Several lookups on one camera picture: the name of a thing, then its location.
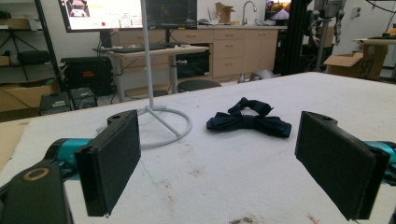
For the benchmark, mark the light wooden desk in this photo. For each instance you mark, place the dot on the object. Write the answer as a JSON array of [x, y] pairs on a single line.
[[149, 62]]

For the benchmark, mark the dark blue bow scrunchie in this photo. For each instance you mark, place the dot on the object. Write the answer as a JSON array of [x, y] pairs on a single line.
[[249, 120]]

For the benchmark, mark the small cardboard box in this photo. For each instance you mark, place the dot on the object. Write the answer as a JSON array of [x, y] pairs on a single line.
[[224, 12]]

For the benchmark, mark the black metal frame post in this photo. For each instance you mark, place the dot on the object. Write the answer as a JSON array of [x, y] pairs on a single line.
[[297, 37]]

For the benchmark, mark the white metal stand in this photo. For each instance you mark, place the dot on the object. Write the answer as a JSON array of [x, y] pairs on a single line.
[[155, 118]]

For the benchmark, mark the black computer tower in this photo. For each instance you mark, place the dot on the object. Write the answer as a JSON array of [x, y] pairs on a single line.
[[87, 74]]

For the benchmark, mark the beige cabinet with drawers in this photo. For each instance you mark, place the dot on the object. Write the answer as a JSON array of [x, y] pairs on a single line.
[[236, 49]]

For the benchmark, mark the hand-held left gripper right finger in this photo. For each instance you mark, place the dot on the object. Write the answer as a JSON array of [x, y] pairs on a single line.
[[339, 168]]

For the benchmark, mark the black keyboard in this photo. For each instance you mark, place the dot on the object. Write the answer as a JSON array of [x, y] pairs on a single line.
[[137, 48]]

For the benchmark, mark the grey metal stand pole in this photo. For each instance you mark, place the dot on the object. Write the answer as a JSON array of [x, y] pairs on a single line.
[[321, 43]]

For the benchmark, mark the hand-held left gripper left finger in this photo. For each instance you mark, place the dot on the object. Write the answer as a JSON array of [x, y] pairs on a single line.
[[109, 161]]

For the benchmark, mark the dark-screen computer monitor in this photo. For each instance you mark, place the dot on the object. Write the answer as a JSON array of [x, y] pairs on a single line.
[[171, 13]]

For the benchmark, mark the black metal shelf rack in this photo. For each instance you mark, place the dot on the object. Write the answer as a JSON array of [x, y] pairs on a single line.
[[31, 40]]

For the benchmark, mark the open cardboard box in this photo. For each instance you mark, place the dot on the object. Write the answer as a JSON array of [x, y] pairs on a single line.
[[355, 63]]

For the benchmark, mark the metal sink faucet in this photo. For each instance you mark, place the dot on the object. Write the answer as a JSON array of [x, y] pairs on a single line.
[[247, 11]]

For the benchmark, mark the white-screen computer monitor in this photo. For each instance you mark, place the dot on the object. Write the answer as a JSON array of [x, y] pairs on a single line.
[[102, 14]]

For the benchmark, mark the small colourful-screen monitor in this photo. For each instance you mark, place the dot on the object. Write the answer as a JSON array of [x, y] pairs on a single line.
[[277, 10]]

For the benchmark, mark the black electronics box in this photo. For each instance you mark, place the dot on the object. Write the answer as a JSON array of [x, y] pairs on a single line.
[[54, 104]]

